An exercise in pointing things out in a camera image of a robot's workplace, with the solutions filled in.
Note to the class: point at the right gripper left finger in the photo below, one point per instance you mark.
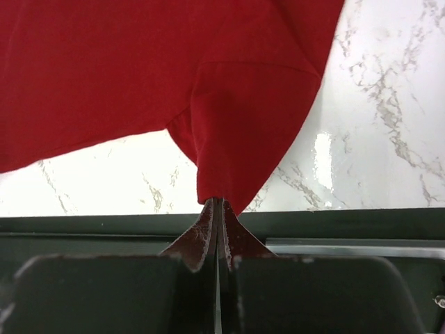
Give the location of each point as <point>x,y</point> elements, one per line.
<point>172,292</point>

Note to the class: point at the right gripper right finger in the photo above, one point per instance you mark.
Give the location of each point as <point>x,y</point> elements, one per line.
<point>262,292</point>

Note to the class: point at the dark red t shirt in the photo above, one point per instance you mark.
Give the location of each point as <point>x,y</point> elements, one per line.
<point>231,81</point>

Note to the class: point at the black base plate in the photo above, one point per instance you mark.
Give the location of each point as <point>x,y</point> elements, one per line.
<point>25,237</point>

